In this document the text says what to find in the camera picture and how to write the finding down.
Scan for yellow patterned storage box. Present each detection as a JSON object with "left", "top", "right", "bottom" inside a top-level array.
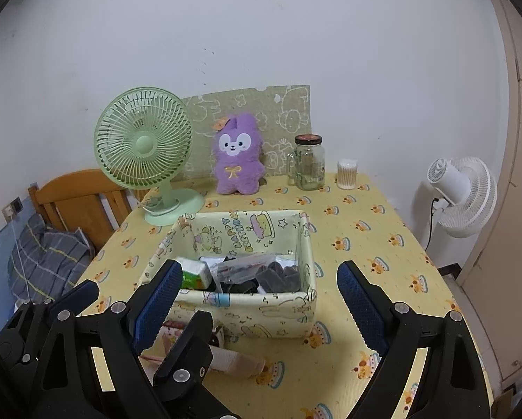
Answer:
[{"left": 140, "top": 210, "right": 318, "bottom": 339}]

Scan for green desk fan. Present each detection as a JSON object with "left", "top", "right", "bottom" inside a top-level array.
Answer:
[{"left": 93, "top": 87, "right": 206, "bottom": 227}]

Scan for black plastic bag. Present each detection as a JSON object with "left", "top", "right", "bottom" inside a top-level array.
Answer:
[{"left": 211, "top": 254, "right": 288, "bottom": 294}]

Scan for purple plush toy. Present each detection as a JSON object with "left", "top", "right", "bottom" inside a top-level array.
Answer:
[{"left": 212, "top": 112, "right": 267, "bottom": 196}]

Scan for wall socket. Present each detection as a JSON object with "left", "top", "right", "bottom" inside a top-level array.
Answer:
[{"left": 3, "top": 196, "right": 24, "bottom": 221}]

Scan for grey socks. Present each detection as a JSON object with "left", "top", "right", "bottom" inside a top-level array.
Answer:
[{"left": 256, "top": 262, "right": 301, "bottom": 293}]

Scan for wooden bed headboard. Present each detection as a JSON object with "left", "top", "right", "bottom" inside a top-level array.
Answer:
[{"left": 28, "top": 169, "right": 150, "bottom": 254}]

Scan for yellow printed tablecloth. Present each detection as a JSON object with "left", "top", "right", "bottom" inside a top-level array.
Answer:
[{"left": 75, "top": 172, "right": 493, "bottom": 419}]

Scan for glass jar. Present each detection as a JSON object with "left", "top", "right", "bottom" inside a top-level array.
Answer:
[{"left": 287, "top": 134, "right": 326, "bottom": 191}]

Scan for beige door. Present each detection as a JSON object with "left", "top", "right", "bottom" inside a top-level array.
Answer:
[{"left": 457, "top": 0, "right": 522, "bottom": 385}]

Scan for pink cosmetic tube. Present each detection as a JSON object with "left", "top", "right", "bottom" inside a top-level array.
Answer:
[{"left": 140, "top": 345, "right": 266, "bottom": 379}]

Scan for green patterned board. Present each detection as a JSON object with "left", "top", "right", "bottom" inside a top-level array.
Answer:
[{"left": 183, "top": 84, "right": 312, "bottom": 186}]

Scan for white standing fan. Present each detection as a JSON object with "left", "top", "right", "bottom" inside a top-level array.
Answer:
[{"left": 427, "top": 156, "right": 498, "bottom": 239}]

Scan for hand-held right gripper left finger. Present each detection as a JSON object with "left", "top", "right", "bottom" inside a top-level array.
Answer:
[{"left": 30, "top": 259, "right": 184, "bottom": 419}]

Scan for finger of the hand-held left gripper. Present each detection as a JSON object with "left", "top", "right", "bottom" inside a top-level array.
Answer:
[
  {"left": 153, "top": 310, "right": 227, "bottom": 419},
  {"left": 0, "top": 279, "right": 101, "bottom": 419}
]

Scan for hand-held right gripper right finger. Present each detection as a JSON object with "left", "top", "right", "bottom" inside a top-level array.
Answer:
[{"left": 336, "top": 260, "right": 491, "bottom": 419}]

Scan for cotton swab container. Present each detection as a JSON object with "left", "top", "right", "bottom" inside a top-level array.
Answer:
[{"left": 336, "top": 159, "right": 360, "bottom": 190}]

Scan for grey plaid pillow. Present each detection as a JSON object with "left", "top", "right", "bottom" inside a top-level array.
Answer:
[{"left": 7, "top": 214, "right": 97, "bottom": 304}]

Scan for cartoon printed packet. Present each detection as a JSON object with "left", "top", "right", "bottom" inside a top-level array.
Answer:
[{"left": 156, "top": 320, "right": 226, "bottom": 355}]

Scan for green tissue pack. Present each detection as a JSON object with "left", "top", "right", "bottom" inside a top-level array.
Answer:
[{"left": 174, "top": 257, "right": 216, "bottom": 291}]

